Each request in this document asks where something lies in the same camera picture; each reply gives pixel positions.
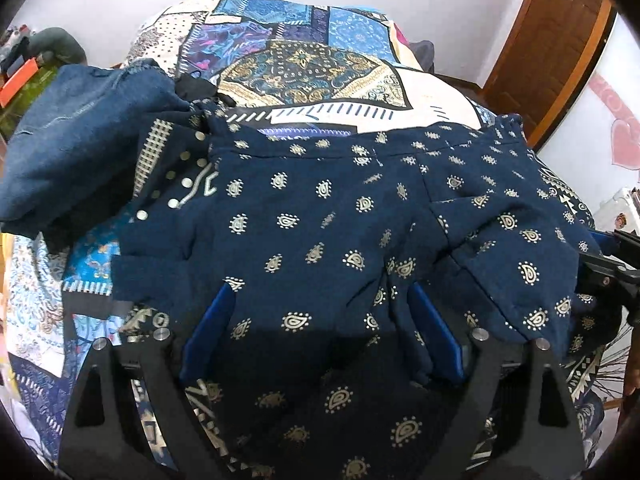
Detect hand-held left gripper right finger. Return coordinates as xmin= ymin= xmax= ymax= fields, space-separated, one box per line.
xmin=407 ymin=282 xmax=586 ymax=480

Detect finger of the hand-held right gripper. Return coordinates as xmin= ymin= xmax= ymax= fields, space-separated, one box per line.
xmin=585 ymin=229 xmax=640 ymax=261

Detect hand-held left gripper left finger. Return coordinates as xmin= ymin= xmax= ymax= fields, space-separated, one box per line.
xmin=59 ymin=281 xmax=237 ymax=480

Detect navy patterned hooded jacket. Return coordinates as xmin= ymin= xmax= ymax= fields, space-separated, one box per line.
xmin=112 ymin=115 xmax=626 ymax=480

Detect white printed box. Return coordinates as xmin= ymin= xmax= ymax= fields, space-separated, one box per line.
xmin=597 ymin=187 xmax=640 ymax=234

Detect brown wooden door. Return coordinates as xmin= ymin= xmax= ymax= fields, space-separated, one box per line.
xmin=482 ymin=0 xmax=613 ymax=147

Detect blue denim jeans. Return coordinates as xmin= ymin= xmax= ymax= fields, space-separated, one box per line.
xmin=0 ymin=58 xmax=193 ymax=241

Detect black cloth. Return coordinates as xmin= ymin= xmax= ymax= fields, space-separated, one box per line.
xmin=175 ymin=74 xmax=237 ymax=109

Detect grey backpack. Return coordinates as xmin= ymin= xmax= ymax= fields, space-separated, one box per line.
xmin=409 ymin=40 xmax=437 ymax=74

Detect patchwork blanket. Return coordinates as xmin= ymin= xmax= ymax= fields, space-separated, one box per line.
xmin=0 ymin=0 xmax=608 ymax=480

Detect green patterned cloth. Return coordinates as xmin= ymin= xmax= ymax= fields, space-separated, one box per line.
xmin=0 ymin=62 xmax=62 ymax=137

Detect orange box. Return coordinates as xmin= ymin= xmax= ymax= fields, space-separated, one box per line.
xmin=0 ymin=57 xmax=40 ymax=107

